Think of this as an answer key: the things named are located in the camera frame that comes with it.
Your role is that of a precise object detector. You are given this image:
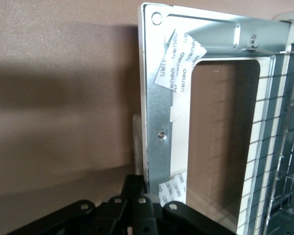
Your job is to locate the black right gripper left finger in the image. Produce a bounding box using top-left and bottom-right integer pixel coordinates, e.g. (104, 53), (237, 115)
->
(8, 174), (147, 235)

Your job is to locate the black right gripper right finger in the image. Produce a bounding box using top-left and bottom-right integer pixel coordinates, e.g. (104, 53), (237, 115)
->
(129, 196), (236, 235)

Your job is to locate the white printed adhesive tape piece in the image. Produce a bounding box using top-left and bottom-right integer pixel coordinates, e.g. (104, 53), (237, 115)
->
(181, 32), (208, 74)
(152, 28), (195, 95)
(157, 171), (187, 207)

